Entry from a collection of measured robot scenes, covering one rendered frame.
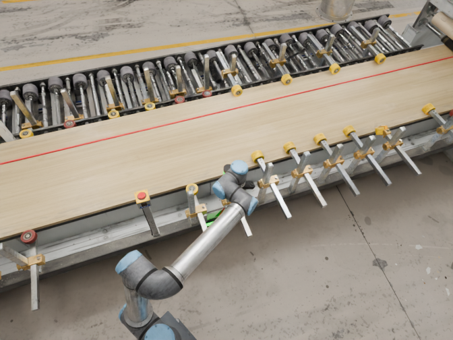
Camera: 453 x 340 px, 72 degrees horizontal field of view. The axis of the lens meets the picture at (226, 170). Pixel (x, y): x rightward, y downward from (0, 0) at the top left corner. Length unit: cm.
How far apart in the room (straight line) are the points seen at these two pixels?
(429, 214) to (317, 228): 114
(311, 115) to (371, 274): 148
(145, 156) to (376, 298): 219
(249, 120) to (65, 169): 135
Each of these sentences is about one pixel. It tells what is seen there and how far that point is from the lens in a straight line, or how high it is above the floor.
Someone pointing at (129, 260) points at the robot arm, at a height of 144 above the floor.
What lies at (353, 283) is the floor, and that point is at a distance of 301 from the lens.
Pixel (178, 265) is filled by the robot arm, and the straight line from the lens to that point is 134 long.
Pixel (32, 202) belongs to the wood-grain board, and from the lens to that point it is 230.
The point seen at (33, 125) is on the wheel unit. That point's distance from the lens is 277.
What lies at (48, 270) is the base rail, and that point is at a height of 70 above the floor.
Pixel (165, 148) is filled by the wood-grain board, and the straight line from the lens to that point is 226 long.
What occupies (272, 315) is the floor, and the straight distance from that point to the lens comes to 276.
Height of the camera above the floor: 269
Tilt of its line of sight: 57 degrees down
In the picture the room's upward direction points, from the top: 5 degrees clockwise
